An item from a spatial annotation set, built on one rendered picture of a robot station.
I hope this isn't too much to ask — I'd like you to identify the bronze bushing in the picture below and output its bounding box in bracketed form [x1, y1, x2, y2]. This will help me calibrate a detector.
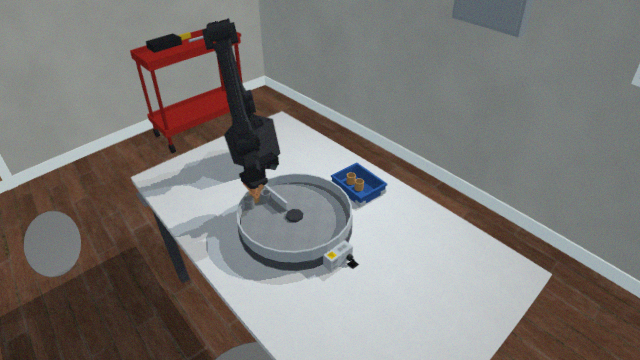
[249, 192, 260, 203]
[346, 172, 356, 185]
[354, 178, 364, 191]

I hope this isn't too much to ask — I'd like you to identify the blue crate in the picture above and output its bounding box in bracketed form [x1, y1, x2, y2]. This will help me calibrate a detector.
[331, 163, 387, 207]

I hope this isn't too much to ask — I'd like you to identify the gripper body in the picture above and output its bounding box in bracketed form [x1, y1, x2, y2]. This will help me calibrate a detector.
[239, 171, 268, 189]

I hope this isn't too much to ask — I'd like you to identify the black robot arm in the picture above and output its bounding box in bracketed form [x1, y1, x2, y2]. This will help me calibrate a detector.
[202, 18, 279, 182]

